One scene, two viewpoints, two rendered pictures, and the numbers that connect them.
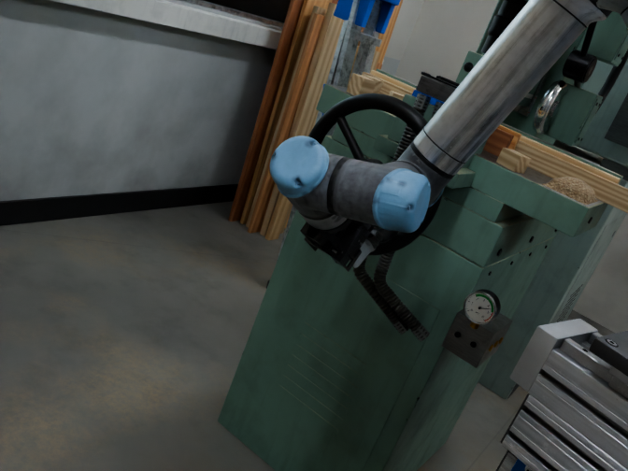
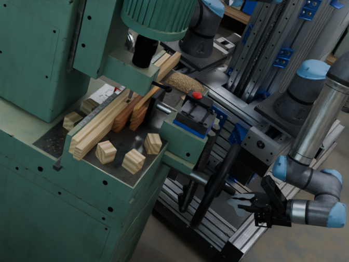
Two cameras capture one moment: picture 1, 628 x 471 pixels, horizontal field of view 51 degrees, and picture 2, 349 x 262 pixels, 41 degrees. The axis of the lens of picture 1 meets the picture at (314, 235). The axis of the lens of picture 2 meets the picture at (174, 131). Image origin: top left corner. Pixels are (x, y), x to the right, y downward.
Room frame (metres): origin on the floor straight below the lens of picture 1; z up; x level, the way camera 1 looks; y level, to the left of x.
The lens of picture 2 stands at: (1.65, 0.89, 1.74)
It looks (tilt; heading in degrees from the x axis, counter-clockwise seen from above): 37 degrees down; 251
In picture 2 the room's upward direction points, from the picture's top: 23 degrees clockwise
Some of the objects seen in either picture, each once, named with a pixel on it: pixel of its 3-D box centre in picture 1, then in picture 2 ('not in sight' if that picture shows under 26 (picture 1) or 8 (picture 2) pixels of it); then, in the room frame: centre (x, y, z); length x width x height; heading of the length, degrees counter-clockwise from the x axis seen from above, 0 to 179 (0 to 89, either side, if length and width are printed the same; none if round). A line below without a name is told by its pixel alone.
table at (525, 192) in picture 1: (448, 153); (158, 129); (1.34, -0.19, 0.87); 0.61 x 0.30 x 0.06; 62
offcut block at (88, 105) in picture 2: not in sight; (90, 107); (1.55, -0.30, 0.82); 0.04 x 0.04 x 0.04; 48
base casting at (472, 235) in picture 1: (450, 190); (82, 127); (1.56, -0.27, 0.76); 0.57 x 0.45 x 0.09; 152
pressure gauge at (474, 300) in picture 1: (480, 310); not in sight; (1.14, -0.34, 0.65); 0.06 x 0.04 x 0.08; 62
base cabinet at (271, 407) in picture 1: (387, 327); (62, 207); (1.56, -0.27, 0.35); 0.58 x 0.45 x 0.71; 152
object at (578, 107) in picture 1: (569, 114); not in sight; (1.54, -0.44, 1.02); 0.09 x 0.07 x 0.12; 62
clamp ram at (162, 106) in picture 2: not in sight; (164, 107); (1.34, -0.20, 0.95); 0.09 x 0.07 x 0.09; 62
